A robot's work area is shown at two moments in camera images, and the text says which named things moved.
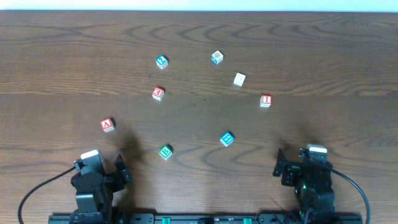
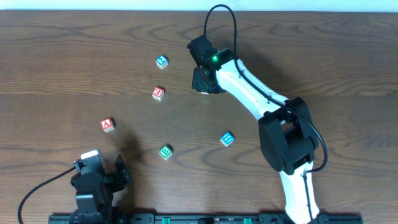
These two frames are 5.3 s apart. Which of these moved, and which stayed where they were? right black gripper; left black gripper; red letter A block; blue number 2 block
Moved: right black gripper
Stayed: left black gripper; blue number 2 block; red letter A block
